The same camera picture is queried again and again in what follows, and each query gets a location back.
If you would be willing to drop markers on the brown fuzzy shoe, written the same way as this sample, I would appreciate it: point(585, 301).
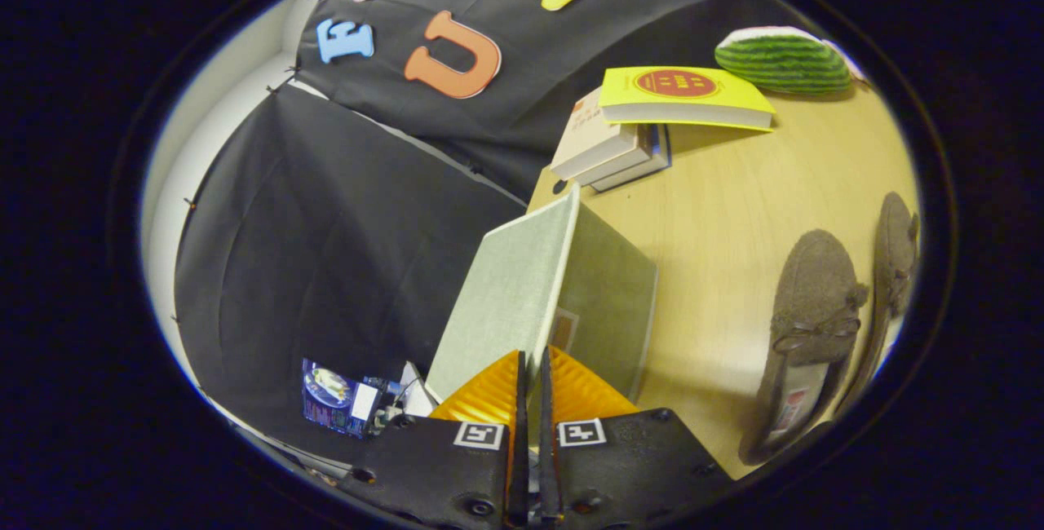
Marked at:
point(897, 236)
point(816, 285)

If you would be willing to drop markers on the white flat panel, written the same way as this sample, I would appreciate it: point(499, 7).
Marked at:
point(416, 395)

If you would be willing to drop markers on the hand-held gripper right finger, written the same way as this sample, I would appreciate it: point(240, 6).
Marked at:
point(548, 473)

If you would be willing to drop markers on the white thin book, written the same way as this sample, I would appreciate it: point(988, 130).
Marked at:
point(620, 169)

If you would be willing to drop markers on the yellow cover book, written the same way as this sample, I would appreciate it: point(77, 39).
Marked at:
point(734, 94)

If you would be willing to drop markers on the beige cover book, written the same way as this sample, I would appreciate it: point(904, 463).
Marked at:
point(591, 139)

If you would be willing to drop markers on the blue cover book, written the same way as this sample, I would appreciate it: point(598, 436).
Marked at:
point(644, 176)

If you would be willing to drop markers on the pink and green plush toy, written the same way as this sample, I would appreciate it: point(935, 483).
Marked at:
point(852, 64)

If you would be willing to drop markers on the watermelon slice plush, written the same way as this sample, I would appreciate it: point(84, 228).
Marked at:
point(783, 65)

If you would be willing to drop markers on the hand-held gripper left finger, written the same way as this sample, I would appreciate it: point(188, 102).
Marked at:
point(519, 473)

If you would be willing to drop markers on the grey-green fabric storage box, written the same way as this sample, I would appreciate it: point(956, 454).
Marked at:
point(514, 285)

